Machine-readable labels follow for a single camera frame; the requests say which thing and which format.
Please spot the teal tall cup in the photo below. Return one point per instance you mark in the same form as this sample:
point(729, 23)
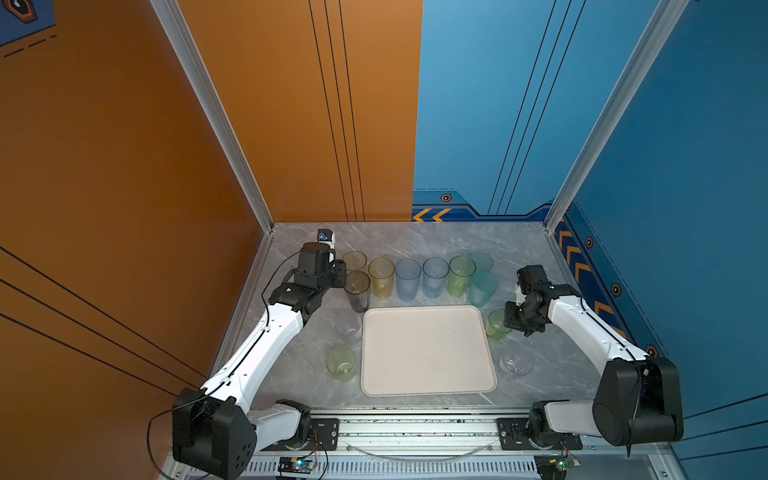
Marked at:
point(483, 261)
point(482, 287)

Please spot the blue tall cup left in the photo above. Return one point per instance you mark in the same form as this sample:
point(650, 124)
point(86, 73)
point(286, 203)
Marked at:
point(408, 273)

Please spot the white rectangular tray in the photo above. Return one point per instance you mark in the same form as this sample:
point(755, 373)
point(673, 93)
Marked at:
point(425, 351)

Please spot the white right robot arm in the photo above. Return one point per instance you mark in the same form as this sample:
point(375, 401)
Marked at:
point(638, 399)

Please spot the clear faceted small cup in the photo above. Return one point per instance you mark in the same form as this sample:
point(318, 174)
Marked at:
point(516, 364)

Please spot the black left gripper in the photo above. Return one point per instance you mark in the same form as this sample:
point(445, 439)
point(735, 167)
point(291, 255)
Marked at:
point(338, 269)

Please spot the left green circuit board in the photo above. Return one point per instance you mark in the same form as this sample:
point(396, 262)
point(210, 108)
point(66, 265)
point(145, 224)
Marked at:
point(296, 467)

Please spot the yellow tall cup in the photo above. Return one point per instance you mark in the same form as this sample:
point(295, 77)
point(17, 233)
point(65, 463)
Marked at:
point(381, 272)

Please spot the clear tube on rail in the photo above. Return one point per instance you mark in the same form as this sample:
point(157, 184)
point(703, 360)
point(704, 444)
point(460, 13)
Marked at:
point(419, 456)

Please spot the teal tall cup back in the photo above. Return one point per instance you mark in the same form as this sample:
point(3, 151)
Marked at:
point(483, 261)

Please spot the right green circuit board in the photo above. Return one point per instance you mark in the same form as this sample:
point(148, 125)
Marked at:
point(555, 467)

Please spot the left aluminium corner post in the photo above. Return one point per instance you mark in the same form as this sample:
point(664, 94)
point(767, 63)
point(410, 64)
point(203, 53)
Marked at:
point(177, 31)

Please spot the teal tall cup front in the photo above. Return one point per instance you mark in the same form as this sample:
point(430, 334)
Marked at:
point(482, 287)

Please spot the grey smoky tall cup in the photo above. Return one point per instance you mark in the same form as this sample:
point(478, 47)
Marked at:
point(358, 290)

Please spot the aluminium corner post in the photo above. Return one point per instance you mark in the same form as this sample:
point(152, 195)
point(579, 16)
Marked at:
point(177, 31)
point(653, 38)

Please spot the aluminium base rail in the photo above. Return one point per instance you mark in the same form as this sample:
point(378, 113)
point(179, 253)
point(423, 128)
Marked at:
point(445, 432)

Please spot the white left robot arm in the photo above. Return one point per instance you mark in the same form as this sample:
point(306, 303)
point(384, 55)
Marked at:
point(214, 428)

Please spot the green tall cup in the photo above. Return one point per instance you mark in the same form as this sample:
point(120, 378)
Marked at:
point(461, 270)

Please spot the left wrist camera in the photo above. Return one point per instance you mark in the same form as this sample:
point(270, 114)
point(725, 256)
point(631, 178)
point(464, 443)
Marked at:
point(326, 236)

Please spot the clear dimpled small cup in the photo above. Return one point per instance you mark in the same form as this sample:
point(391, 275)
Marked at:
point(349, 329)

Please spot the blue tall cup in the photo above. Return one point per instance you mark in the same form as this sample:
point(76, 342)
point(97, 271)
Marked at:
point(435, 272)
point(408, 273)

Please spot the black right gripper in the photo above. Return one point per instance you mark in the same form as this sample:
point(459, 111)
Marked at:
point(510, 322)

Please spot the blue tall cup right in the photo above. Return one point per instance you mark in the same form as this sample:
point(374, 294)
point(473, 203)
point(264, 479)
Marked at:
point(435, 272)

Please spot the amber tall cup back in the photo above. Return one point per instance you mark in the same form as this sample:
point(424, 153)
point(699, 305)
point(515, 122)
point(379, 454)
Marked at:
point(355, 261)

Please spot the small green cup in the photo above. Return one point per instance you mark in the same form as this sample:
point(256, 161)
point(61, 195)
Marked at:
point(341, 363)
point(495, 327)

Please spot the right aluminium corner post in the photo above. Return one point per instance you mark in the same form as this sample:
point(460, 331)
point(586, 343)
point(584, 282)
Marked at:
point(653, 38)

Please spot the green circuit board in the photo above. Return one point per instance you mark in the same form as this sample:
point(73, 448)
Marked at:
point(555, 467)
point(296, 467)

